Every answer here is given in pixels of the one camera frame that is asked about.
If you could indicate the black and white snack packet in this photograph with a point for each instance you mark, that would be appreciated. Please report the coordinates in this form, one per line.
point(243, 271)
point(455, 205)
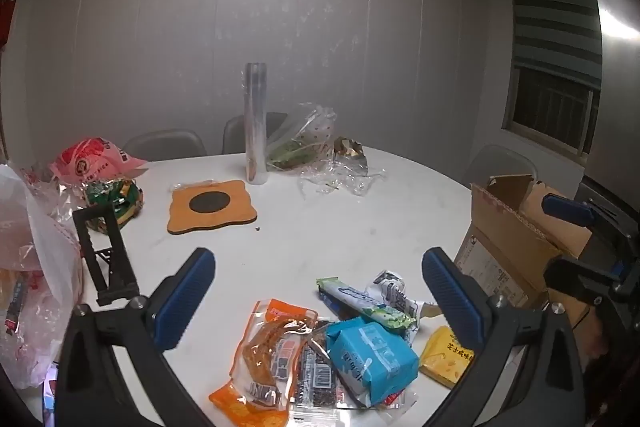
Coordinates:
point(395, 287)

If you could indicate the window with striped blind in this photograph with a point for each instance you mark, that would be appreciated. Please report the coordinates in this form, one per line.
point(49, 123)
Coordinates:
point(555, 57)

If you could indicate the green snack packet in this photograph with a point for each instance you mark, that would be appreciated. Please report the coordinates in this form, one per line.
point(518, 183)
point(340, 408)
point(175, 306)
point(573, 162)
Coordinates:
point(117, 197)

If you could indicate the black sesame bar packet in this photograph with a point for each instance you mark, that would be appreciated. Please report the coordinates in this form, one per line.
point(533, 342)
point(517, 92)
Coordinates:
point(315, 372)

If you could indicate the red wall decoration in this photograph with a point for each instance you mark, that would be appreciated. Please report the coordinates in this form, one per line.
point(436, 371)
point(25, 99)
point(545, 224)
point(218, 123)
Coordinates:
point(6, 22)

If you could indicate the silver refrigerator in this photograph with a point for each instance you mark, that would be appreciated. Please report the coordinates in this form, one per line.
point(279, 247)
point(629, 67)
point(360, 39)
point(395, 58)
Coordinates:
point(617, 72)

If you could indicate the pink plastic bag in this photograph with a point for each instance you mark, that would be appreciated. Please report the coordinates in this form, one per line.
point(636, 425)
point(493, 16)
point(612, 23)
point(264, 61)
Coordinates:
point(92, 159)

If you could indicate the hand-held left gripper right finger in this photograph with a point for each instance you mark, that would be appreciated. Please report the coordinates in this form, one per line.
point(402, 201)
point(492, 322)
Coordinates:
point(450, 299)

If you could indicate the blue snack packet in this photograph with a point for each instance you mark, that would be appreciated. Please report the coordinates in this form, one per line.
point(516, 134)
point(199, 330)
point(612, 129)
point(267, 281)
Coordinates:
point(372, 359)

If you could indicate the green and white bar packet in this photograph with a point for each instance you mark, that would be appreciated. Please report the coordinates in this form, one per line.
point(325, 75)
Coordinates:
point(360, 299)

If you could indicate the yellow snack packet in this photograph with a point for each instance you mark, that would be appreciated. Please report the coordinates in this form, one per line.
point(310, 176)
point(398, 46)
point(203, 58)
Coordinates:
point(447, 359)

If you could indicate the grey chair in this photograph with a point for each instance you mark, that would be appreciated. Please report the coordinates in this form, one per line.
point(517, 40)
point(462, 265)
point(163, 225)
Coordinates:
point(235, 134)
point(165, 146)
point(500, 164)

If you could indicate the black folding stand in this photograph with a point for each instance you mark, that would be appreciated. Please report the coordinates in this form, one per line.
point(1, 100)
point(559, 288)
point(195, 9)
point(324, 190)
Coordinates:
point(107, 257)

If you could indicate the crumpled clear plastic wrap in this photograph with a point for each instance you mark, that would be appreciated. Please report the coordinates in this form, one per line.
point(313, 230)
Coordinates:
point(345, 179)

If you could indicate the clear plastic film roll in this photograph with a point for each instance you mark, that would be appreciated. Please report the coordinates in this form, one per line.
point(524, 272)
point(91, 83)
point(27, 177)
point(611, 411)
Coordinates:
point(256, 122)

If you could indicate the orange mat with dark centre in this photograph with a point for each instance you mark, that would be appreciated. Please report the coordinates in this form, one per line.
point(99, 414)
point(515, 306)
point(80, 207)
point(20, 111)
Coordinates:
point(212, 207)

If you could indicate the gold foil packet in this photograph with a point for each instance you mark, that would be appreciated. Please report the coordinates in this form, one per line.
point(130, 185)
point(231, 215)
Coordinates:
point(350, 152)

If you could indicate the orange snack packet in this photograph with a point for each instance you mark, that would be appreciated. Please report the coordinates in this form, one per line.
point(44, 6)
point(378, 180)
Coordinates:
point(267, 357)

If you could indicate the clear bag with greens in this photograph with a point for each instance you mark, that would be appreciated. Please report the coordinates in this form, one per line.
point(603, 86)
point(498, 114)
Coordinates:
point(295, 147)

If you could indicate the brown cardboard box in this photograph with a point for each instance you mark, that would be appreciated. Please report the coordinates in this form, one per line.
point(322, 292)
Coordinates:
point(505, 247)

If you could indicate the purple packet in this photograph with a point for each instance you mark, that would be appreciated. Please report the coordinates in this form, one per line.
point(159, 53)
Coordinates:
point(50, 389)

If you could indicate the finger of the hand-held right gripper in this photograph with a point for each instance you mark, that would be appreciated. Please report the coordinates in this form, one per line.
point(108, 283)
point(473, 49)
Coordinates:
point(565, 207)
point(575, 277)

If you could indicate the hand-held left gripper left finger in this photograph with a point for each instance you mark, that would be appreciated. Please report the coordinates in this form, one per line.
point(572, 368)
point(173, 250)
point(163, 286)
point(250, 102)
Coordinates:
point(184, 299)

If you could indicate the white plastic bag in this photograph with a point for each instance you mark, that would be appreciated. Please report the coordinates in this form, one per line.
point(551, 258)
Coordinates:
point(35, 257)

